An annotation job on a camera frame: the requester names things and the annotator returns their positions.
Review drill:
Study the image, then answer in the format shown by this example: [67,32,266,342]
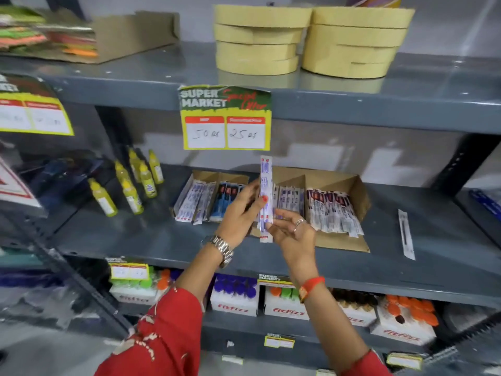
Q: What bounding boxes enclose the person's right forearm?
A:
[290,275,393,376]

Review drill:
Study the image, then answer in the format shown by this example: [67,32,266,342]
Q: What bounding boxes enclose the white box green capped bottles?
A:
[108,266,171,306]

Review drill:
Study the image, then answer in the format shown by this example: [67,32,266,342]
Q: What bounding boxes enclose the green yellow price sign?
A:
[178,85,273,151]
[0,73,75,137]

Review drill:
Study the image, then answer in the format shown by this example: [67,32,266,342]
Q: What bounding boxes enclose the white blue toothbrush packet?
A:
[259,155,274,243]

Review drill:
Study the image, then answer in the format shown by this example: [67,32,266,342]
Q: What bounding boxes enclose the white box orange green bottles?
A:
[263,286,311,321]

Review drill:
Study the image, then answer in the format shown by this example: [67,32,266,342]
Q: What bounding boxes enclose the row of pale purple toothbrush packets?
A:
[273,184,305,219]

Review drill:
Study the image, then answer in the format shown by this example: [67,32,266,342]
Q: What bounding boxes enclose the row of blue toothbrush packets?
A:
[209,182,246,223]

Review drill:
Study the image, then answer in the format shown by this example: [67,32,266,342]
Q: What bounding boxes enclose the person's left forearm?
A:
[95,242,231,376]

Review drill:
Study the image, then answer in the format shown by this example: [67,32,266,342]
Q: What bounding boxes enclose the person's left hand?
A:
[214,179,269,251]

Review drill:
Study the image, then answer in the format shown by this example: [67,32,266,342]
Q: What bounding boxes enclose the silver metal wristwatch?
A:
[200,235,235,269]

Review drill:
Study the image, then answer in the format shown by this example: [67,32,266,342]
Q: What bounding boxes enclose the pile of maroon toothbrush packets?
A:
[305,187,365,238]

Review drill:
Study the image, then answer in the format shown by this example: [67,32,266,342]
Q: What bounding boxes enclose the stacks of tan round discs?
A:
[213,4,416,80]

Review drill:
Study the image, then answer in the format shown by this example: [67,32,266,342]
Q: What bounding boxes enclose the red white triangle sign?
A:
[0,156,42,209]

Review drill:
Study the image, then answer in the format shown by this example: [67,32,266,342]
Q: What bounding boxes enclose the small open cardboard display box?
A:
[172,170,251,226]

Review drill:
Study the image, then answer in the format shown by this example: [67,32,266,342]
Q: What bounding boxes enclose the clear wrapped black pen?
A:
[398,209,416,261]

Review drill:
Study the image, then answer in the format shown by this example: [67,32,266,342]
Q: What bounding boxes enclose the small yellow shelf price tag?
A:
[110,262,150,282]
[258,273,295,289]
[386,352,424,371]
[263,334,296,350]

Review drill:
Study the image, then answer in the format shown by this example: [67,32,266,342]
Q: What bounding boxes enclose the white box brown capped bottles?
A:
[332,289,379,328]

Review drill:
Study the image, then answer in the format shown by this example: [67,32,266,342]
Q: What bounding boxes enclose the white box orange capped bottles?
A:
[369,294,440,347]

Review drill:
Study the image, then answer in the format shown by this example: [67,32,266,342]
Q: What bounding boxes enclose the row of white toothbrush packets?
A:
[175,180,217,225]

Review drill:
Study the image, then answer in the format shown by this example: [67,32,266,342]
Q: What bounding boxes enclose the pile of dark blue packets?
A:
[21,156,104,210]

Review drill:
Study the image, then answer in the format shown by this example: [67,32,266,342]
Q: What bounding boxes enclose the pile of colourful scrub pads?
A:
[0,5,98,59]

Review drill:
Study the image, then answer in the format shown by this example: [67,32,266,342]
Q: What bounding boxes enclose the orange wristband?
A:
[298,276,326,303]

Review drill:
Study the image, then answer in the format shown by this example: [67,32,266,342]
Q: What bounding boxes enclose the wide open cardboard display tray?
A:
[250,166,372,253]

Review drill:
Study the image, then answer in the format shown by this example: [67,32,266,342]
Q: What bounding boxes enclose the grey metal shelf rack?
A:
[0,40,501,376]

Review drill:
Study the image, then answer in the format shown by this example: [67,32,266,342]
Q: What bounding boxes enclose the large brown cardboard box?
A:
[21,10,181,65]

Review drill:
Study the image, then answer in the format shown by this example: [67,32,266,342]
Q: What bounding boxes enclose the person's right hand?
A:
[266,209,319,285]

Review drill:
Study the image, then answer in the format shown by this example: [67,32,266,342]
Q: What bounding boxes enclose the group of yellow glue bottles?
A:
[87,147,165,218]

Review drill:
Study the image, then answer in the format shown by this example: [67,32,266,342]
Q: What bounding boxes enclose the white box purple capped bottles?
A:
[210,273,260,318]

